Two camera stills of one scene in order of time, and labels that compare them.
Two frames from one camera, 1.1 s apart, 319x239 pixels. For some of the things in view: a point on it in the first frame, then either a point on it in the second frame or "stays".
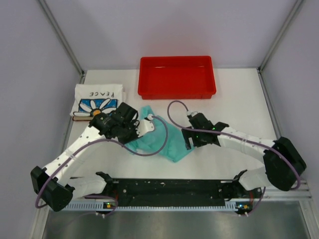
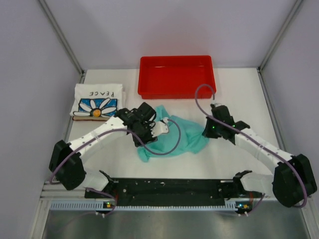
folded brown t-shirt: x=82 y=118 stays
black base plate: x=128 y=190 stays
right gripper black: x=187 y=134 → x=207 y=132
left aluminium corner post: x=64 y=39 stays
